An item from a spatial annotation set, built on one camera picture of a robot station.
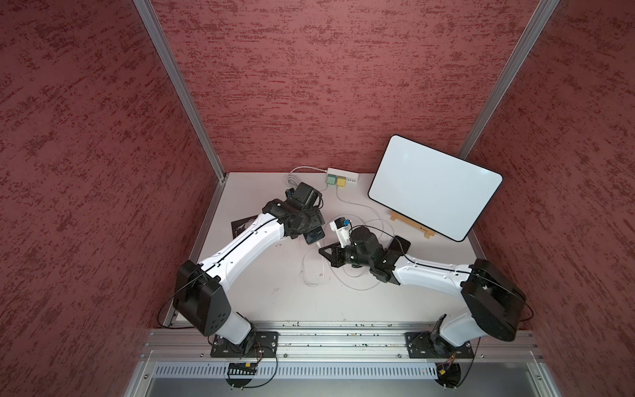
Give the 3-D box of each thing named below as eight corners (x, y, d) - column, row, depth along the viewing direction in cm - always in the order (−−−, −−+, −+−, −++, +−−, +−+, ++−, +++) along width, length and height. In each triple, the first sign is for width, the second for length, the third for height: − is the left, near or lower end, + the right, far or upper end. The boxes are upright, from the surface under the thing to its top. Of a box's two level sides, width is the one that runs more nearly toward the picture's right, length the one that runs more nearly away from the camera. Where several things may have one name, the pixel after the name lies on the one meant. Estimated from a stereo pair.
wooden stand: (388, 218, 107) (390, 211, 104) (390, 215, 108) (392, 209, 104) (430, 241, 100) (434, 235, 96) (431, 238, 101) (435, 232, 97)
